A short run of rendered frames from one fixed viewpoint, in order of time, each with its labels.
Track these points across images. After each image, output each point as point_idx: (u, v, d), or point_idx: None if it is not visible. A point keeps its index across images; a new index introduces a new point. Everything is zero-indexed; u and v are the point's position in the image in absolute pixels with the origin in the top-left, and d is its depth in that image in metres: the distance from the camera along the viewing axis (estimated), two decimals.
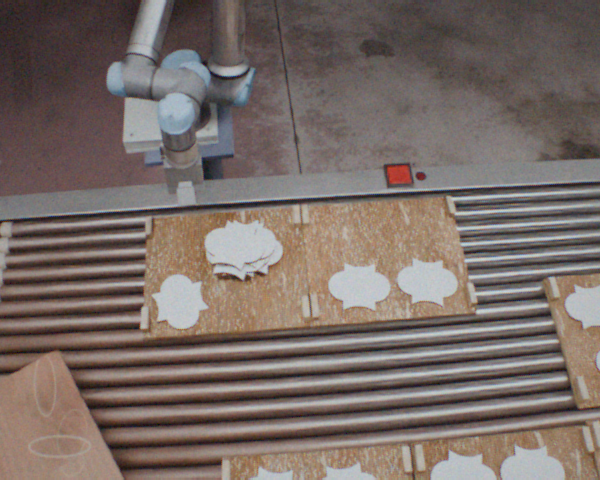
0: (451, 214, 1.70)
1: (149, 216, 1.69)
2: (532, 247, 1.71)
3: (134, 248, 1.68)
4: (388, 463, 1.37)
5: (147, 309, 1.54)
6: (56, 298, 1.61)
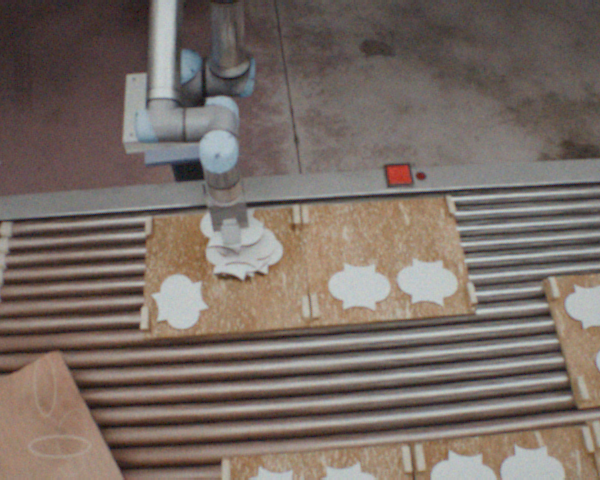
0: (451, 214, 1.70)
1: (149, 216, 1.69)
2: (532, 247, 1.71)
3: (134, 248, 1.68)
4: (388, 463, 1.37)
5: (147, 309, 1.54)
6: (56, 298, 1.61)
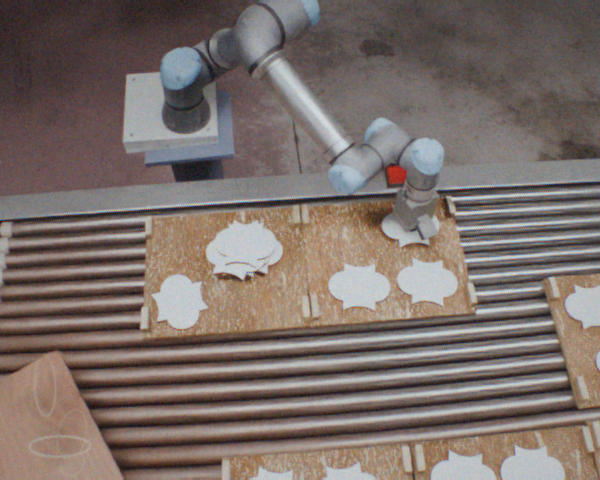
0: (451, 214, 1.70)
1: (149, 216, 1.69)
2: (532, 247, 1.71)
3: (134, 248, 1.68)
4: (388, 463, 1.37)
5: (147, 309, 1.54)
6: (56, 298, 1.61)
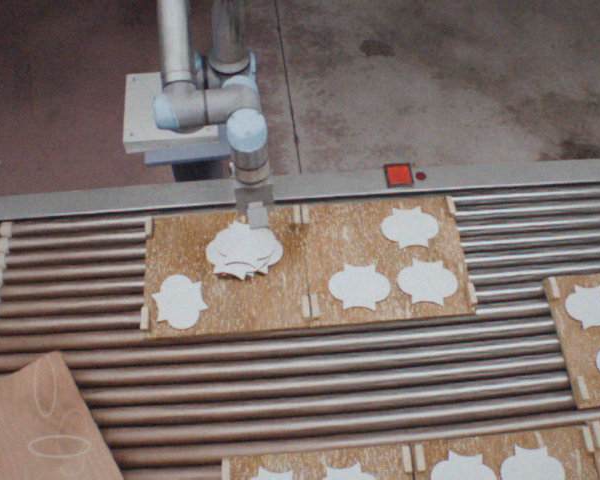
0: (451, 214, 1.70)
1: (149, 216, 1.69)
2: (532, 247, 1.71)
3: (134, 248, 1.68)
4: (388, 463, 1.37)
5: (147, 309, 1.54)
6: (56, 298, 1.61)
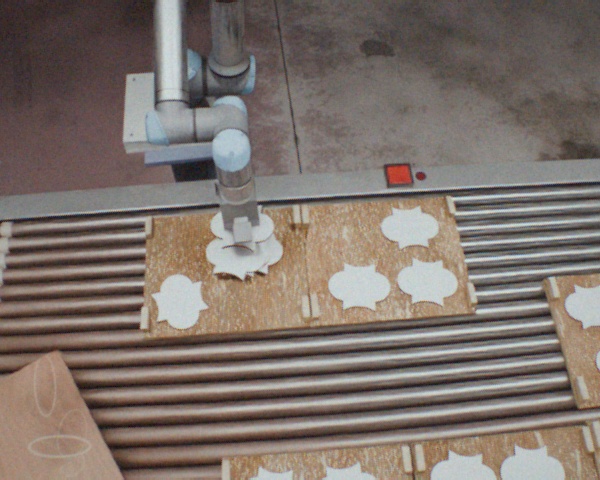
0: (451, 214, 1.70)
1: (149, 216, 1.69)
2: (532, 247, 1.71)
3: (134, 248, 1.68)
4: (388, 463, 1.37)
5: (147, 309, 1.54)
6: (56, 298, 1.61)
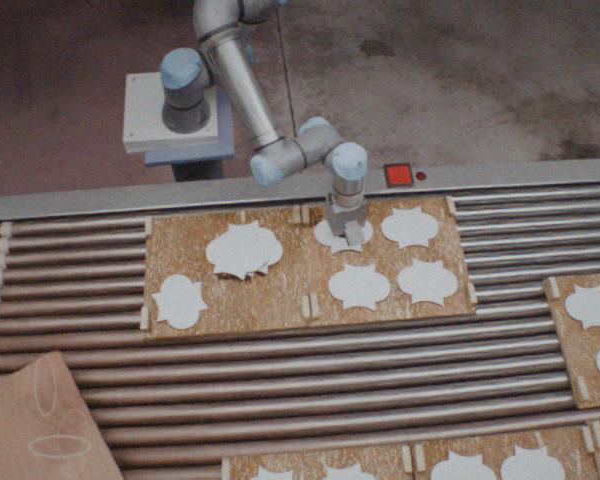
0: (451, 214, 1.70)
1: (149, 216, 1.69)
2: (532, 247, 1.71)
3: (134, 248, 1.68)
4: (388, 463, 1.37)
5: (147, 309, 1.54)
6: (56, 298, 1.61)
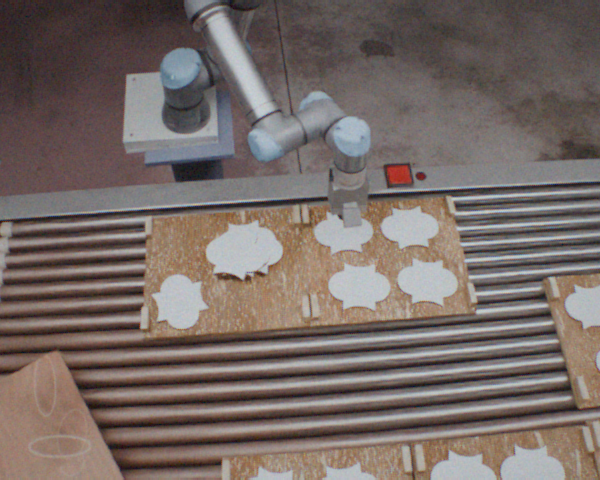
0: (451, 214, 1.70)
1: (149, 216, 1.69)
2: (532, 247, 1.71)
3: (134, 248, 1.68)
4: (388, 463, 1.37)
5: (147, 309, 1.54)
6: (56, 298, 1.61)
